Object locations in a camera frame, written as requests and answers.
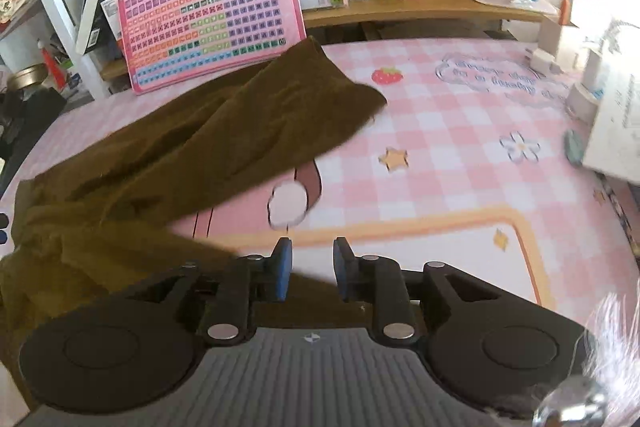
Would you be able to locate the white bookshelf frame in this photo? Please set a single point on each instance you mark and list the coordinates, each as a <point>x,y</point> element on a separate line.
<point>55,7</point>

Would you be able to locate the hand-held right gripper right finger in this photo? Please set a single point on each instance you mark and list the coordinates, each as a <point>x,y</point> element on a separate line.
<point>343,269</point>

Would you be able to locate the gold round tin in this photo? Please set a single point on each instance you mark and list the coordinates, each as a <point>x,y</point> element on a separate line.
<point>27,77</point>

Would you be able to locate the shiny metal knob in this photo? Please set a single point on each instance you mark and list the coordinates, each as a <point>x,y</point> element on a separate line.
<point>570,402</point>

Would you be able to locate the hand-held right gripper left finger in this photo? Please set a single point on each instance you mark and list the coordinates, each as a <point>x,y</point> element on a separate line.
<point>282,269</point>

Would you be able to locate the white charger plug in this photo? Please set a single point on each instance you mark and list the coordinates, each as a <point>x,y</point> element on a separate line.
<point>542,59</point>

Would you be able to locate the pink toy keyboard tablet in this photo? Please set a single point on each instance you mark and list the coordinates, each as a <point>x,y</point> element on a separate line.
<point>210,12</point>

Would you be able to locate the white fluffy trim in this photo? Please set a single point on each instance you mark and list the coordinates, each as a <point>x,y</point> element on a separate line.
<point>617,347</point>

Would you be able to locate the pink checkered desk mat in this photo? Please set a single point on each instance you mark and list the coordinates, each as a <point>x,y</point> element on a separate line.
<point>450,157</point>

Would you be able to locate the wooden shelf board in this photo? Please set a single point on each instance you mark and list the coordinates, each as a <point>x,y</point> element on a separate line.
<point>425,9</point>

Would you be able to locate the white paper box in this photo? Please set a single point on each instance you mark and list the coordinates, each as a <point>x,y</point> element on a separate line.
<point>615,122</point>

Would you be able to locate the thick white book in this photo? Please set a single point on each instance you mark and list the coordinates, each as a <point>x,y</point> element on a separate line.
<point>92,12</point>

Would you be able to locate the small teal object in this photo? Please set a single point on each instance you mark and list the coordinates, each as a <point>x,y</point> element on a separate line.
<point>575,147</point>

